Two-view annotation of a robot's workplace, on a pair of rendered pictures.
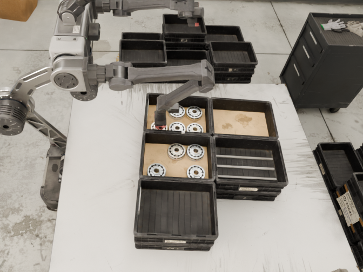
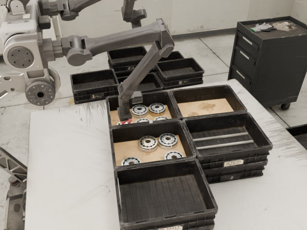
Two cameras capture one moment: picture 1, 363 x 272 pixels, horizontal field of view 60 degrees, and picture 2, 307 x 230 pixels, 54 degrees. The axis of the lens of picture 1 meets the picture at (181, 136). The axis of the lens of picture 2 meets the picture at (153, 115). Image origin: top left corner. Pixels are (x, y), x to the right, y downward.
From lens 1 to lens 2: 0.46 m
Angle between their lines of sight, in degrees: 16
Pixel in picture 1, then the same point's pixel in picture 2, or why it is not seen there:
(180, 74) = (139, 34)
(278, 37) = (214, 61)
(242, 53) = (187, 69)
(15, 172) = not seen: outside the picture
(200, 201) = (186, 185)
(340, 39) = (271, 35)
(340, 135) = not seen: hidden behind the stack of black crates
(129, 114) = (91, 128)
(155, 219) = (141, 212)
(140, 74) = (97, 42)
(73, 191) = (41, 210)
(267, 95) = not seen: hidden behind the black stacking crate
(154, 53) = (105, 82)
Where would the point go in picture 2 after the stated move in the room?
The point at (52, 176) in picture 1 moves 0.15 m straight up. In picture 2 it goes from (14, 216) to (7, 202)
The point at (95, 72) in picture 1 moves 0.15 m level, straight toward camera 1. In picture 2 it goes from (51, 43) to (60, 60)
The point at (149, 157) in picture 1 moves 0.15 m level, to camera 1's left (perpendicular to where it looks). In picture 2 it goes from (120, 154) to (92, 155)
